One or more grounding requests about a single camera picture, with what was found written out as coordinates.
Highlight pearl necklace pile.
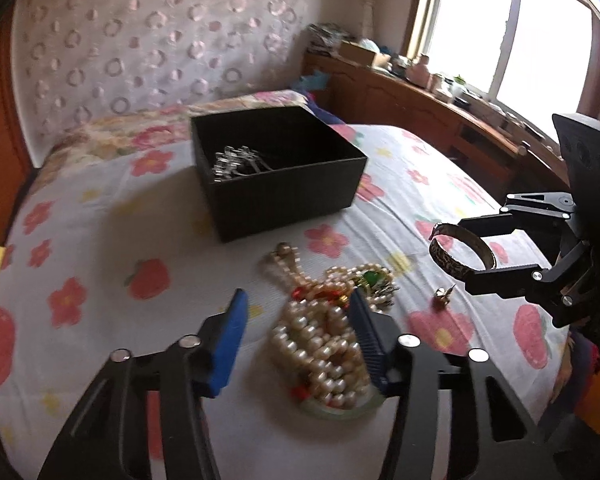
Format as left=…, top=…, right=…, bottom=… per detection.
left=266, top=241, right=402, bottom=411

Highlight cardboard box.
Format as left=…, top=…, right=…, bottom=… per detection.
left=339, top=40, right=392, bottom=69

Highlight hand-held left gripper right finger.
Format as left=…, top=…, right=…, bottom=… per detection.
left=346, top=291, right=563, bottom=480

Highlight wooden cabinet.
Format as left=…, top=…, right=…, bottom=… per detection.
left=301, top=49, right=571, bottom=202

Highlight pink circle pattern headboard cover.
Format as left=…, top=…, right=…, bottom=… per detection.
left=11, top=0, right=313, bottom=168

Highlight window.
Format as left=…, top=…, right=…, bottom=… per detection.
left=409, top=0, right=600, bottom=128

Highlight dark patterned metal bangle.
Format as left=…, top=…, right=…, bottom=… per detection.
left=429, top=222, right=497, bottom=279

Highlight colourful printed cloth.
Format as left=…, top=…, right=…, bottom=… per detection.
left=562, top=330, right=600, bottom=437

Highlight blue cloth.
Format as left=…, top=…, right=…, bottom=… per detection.
left=299, top=73, right=332, bottom=92

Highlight green and silver brooch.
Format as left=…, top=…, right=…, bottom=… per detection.
left=356, top=270, right=402, bottom=311

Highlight silver chain jewelry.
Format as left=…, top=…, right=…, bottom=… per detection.
left=210, top=145, right=277, bottom=182

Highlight white ceramic jars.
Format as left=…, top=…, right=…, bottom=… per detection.
left=405, top=55, right=468, bottom=101

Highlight wooden headboard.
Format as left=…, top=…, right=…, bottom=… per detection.
left=0, top=20, right=37, bottom=248

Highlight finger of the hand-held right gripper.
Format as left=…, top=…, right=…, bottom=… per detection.
left=456, top=191, right=581, bottom=242
left=461, top=240, right=595, bottom=328

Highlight floral bed sheet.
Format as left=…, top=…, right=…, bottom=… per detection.
left=0, top=122, right=576, bottom=480

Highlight black jewelry box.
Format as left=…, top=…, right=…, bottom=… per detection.
left=189, top=105, right=369, bottom=244

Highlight small silver earring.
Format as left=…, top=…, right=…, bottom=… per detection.
left=432, top=285, right=457, bottom=312

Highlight floral pillow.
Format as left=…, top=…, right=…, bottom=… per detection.
left=42, top=89, right=346, bottom=173

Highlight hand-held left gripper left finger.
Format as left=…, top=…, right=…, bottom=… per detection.
left=35, top=287, right=251, bottom=480

